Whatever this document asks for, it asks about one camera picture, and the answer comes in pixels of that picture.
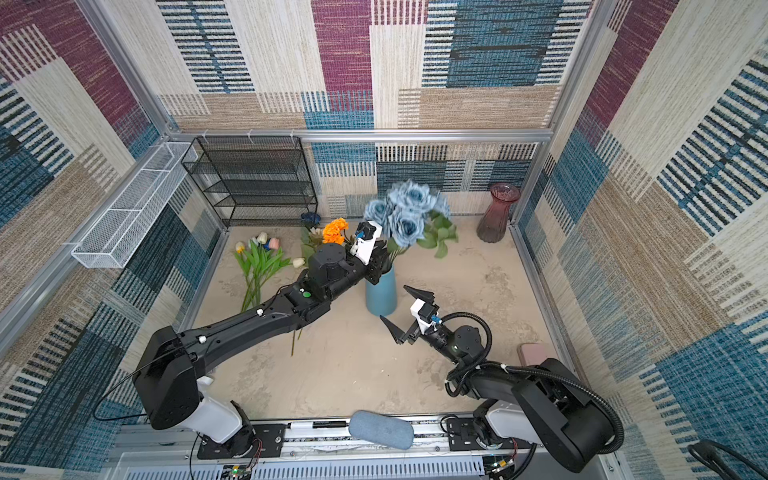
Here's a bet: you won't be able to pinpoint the teal ceramic vase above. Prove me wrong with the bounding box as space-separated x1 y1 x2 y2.
365 267 397 317

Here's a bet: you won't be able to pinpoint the orange marigold flower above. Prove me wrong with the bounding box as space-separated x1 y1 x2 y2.
322 218 349 245

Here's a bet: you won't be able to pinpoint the light blue rose bunch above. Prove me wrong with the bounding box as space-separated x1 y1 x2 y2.
363 180 458 273

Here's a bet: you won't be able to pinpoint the cream sunflower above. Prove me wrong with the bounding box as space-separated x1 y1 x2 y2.
290 226 325 356

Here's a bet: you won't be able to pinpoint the dark blue rose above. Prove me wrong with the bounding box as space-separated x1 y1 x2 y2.
300 212 321 230

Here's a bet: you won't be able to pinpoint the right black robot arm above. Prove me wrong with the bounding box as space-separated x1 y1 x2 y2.
381 287 625 473

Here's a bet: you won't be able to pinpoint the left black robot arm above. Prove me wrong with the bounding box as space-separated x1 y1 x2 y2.
132 240 388 455

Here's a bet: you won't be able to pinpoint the dark red glass vase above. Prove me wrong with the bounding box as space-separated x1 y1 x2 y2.
476 183 521 243

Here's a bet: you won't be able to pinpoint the blue-grey sponge pad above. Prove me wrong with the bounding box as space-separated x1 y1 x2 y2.
348 410 414 450

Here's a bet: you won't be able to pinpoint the pink rectangular pad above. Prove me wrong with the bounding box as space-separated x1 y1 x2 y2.
517 343 550 367

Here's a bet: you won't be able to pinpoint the tulip bunch green leaves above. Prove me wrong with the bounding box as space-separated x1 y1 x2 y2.
234 232 306 312

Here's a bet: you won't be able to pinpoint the black object bottom right corner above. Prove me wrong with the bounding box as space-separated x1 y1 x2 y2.
687 439 767 480

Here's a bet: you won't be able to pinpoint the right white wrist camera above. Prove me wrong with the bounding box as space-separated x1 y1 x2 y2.
410 299 442 335

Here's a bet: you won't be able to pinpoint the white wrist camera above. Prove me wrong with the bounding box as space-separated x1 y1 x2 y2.
350 221 383 265
410 299 442 335

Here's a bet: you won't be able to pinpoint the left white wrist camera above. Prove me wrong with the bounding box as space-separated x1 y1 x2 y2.
350 221 383 265

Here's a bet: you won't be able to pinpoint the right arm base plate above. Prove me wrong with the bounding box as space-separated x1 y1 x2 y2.
439 414 531 451

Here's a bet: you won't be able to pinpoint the white slotted cable duct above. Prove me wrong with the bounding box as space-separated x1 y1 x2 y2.
123 456 487 480

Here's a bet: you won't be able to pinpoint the black wire shelf rack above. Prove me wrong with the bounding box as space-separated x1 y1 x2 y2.
182 136 319 227

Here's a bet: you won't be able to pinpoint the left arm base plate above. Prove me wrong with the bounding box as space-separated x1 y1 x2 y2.
195 423 287 460

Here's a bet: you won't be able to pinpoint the white mesh wall basket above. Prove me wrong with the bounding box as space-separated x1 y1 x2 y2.
71 142 190 269

